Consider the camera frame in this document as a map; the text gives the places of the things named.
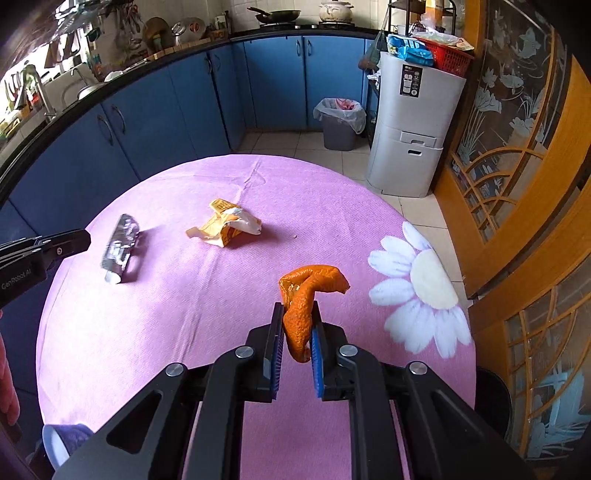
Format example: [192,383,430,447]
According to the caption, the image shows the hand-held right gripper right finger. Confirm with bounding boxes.
[310,300,537,480]

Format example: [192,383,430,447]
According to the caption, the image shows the red plastic basket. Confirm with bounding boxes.
[413,37,475,78]

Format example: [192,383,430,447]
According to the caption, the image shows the round metal pot lid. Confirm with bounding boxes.
[173,16,206,40]

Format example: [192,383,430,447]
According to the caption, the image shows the person's left forearm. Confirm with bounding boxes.
[0,309,21,428]

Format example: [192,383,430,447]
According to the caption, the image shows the orange peel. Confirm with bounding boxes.
[278,264,350,364]

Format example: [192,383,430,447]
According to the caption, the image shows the white plastic storage cabinet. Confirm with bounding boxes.
[366,51,467,198]

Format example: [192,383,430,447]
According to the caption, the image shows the silver foil tube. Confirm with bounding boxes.
[100,213,141,284]

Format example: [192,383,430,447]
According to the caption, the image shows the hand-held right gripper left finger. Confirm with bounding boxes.
[51,302,285,480]

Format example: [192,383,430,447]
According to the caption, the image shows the black kitchen countertop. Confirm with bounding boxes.
[0,23,384,195]

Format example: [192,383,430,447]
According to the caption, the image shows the black frying pan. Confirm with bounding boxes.
[247,7,301,25]

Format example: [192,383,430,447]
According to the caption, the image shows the wooden cutting board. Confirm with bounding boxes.
[143,17,169,49]

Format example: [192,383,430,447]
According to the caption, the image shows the white cooking pot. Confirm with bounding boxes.
[320,0,355,23]

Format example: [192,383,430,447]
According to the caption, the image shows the wooden glass door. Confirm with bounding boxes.
[434,0,578,298]
[471,55,591,462]

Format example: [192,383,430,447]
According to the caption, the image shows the purple and white cup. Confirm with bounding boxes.
[42,423,95,469]

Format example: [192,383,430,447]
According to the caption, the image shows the blue kitchen cabinets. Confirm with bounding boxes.
[0,34,382,416]

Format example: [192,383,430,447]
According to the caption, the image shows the black metal rack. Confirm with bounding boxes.
[387,0,458,38]

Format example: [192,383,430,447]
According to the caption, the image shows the grey waste bin with liner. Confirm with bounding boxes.
[313,97,367,151]

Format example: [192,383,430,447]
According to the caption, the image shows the metal sink faucet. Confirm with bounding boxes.
[25,65,56,121]

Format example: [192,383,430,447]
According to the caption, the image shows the yellow crumpled wrapper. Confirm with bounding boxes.
[185,198,263,248]

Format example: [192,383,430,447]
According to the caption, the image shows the black round stool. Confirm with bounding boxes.
[473,367,513,457]

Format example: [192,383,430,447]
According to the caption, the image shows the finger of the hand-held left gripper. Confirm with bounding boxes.
[43,228,92,260]

